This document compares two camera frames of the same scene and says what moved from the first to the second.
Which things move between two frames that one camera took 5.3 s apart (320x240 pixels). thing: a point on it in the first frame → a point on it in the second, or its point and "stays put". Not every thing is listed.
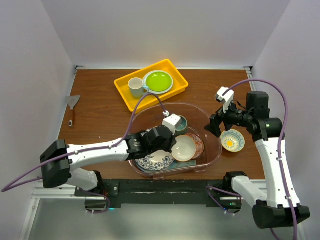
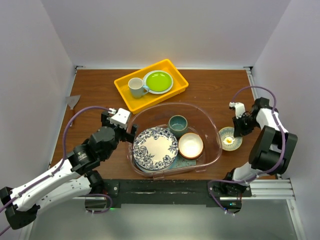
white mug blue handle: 136,87 stays put
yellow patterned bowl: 232,140 stays put
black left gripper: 172,141 → 126,136
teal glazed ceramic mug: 182,127 stays put
